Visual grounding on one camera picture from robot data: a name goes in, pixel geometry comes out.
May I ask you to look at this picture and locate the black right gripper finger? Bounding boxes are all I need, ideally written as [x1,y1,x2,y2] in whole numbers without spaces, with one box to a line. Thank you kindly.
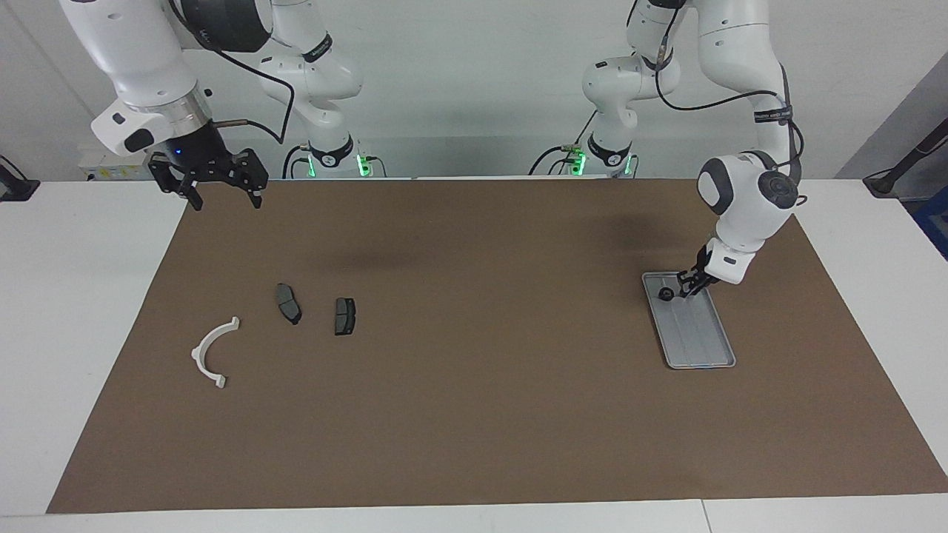
[229,147,270,210]
[149,153,205,212]

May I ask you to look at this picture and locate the silver metal tray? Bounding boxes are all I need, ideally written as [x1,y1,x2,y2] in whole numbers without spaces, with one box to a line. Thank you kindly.
[641,272,737,369]

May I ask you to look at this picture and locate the white box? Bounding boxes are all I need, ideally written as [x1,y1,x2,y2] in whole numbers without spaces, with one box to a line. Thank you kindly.
[78,144,160,181]

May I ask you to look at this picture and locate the long dark grey brake pad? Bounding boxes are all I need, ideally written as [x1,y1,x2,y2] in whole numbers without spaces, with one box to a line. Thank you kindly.
[275,284,302,326]

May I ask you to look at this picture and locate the blue object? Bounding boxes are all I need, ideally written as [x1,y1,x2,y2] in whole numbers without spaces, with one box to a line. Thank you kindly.
[912,189,948,260]

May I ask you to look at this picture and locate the brown table mat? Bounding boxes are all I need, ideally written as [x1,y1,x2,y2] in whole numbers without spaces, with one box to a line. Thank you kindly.
[46,178,948,514]

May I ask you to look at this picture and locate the black base cable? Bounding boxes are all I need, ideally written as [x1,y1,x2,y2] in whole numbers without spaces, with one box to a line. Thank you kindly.
[281,144,310,179]
[528,111,597,176]

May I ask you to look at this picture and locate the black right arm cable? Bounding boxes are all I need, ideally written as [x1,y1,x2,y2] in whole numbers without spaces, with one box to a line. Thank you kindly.
[169,0,296,144]

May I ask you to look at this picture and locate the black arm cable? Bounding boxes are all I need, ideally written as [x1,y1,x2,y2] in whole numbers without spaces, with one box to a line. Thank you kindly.
[654,7,807,178]
[169,0,296,144]

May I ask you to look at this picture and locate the black clamp mount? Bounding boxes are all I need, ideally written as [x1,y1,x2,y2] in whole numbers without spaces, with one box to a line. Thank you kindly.
[0,155,39,202]

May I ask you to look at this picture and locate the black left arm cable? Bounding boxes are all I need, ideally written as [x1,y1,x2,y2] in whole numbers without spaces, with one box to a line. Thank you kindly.
[654,7,807,178]

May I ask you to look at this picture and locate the white curved plastic bracket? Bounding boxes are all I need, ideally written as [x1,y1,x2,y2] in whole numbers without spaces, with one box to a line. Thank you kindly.
[191,317,241,389]

